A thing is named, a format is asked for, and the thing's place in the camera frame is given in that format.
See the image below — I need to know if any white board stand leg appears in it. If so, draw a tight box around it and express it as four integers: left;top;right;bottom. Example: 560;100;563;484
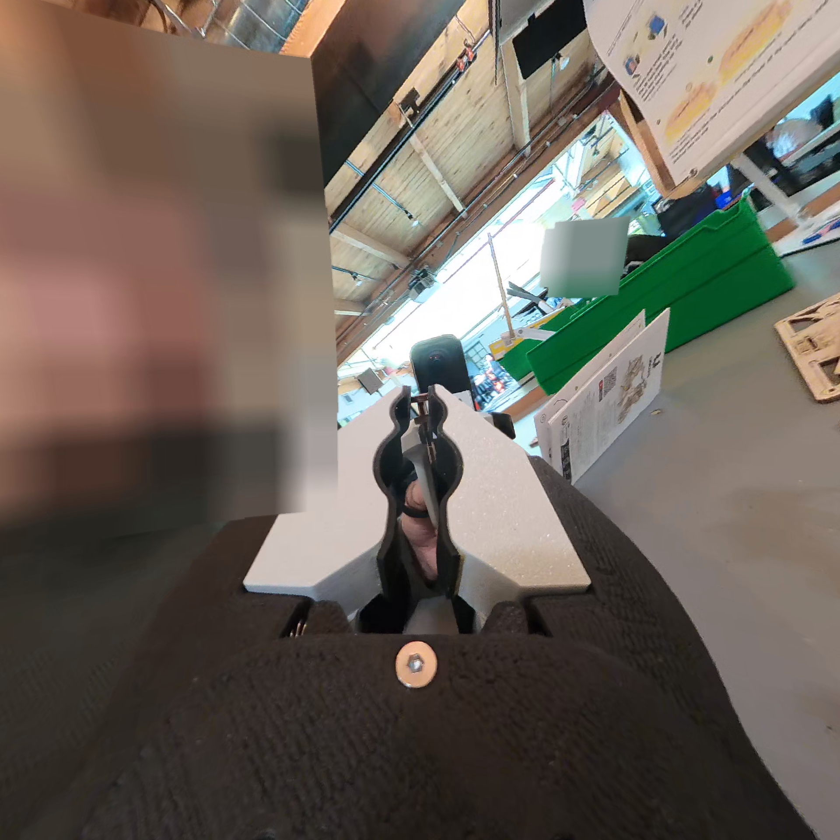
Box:
728;152;809;227

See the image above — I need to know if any white instruction booklet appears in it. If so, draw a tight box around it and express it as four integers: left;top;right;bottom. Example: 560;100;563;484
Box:
533;307;672;485

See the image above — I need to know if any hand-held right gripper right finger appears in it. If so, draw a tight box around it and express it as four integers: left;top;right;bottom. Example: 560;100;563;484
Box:
428;385;593;632

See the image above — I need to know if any small green plastic bin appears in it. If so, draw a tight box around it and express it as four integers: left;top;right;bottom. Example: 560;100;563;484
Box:
497;297;595;383

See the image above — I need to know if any wooden display board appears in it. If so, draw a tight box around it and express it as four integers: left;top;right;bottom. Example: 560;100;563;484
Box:
617;88;697;201

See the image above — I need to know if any small wooden axle peg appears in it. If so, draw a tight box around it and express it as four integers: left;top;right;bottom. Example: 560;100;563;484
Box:
412;387;437;463

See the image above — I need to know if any printed instruction sheet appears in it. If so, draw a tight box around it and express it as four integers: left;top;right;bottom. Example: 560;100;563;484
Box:
583;0;840;168

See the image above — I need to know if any tilted wooden board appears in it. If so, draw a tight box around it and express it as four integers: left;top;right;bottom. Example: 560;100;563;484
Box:
487;233;514;337

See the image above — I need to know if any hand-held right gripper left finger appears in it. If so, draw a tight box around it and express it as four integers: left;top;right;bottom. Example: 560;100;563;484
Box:
243;386;413;632

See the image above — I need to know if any laser-cut wooden parts sheet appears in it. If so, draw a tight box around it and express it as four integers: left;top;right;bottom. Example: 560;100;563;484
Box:
774;292;840;403

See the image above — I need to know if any black overhead screen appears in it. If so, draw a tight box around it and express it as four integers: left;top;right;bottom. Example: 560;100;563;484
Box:
512;0;586;78

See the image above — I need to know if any person's left hand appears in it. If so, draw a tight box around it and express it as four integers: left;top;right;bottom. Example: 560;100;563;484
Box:
397;482;442;581

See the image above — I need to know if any large green plastic bin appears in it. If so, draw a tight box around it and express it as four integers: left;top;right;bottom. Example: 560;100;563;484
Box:
528;197;796;395

